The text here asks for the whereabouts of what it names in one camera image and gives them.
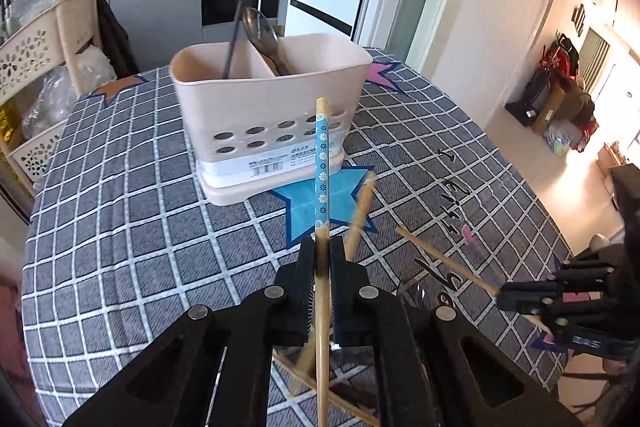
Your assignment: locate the grey kitchen counter cabinet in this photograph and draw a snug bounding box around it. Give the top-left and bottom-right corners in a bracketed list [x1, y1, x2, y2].
[106, 0, 288, 70]

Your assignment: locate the steel spoon in holder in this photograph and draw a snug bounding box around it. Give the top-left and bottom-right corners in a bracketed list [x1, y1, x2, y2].
[242, 6, 290, 76]

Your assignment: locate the black utensil handle in holder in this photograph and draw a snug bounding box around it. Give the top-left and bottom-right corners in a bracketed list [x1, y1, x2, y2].
[221, 0, 243, 79]

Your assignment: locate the steel spoon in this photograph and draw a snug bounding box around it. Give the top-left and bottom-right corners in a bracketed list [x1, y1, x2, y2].
[397, 277, 437, 310]
[242, 6, 290, 76]

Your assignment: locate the pink plastic utensil holder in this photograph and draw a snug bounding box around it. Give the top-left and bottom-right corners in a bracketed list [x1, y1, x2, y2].
[169, 34, 372, 206]

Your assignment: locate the grey checkered star tablecloth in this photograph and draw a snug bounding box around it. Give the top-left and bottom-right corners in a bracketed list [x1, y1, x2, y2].
[22, 52, 570, 426]

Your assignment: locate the plain wooden chopstick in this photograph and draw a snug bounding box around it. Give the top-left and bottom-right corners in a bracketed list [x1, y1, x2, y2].
[271, 348, 381, 427]
[395, 227, 500, 297]

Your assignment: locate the beige plastic storage rack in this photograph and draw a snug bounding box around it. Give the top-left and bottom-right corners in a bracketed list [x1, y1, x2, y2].
[1, 0, 101, 193]

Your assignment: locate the orange dotted wooden chopstick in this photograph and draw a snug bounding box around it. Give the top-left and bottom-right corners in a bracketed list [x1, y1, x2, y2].
[295, 172, 376, 375]

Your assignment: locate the blue dotted wooden chopstick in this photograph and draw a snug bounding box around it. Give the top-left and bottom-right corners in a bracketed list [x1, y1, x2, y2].
[314, 98, 331, 427]

